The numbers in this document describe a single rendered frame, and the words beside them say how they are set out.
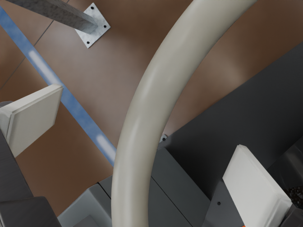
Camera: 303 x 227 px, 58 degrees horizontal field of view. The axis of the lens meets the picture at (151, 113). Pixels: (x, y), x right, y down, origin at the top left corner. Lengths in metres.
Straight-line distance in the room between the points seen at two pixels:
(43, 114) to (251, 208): 0.13
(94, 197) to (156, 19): 1.10
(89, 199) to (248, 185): 0.74
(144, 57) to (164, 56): 1.45
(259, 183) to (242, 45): 1.38
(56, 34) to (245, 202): 1.86
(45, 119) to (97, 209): 0.72
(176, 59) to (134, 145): 0.07
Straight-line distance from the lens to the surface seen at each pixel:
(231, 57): 1.52
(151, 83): 0.18
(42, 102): 0.17
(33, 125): 0.17
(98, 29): 1.79
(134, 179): 0.21
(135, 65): 1.65
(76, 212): 0.93
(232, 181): 0.20
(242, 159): 0.19
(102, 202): 0.89
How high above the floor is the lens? 1.50
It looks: 70 degrees down
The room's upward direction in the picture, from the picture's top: 98 degrees counter-clockwise
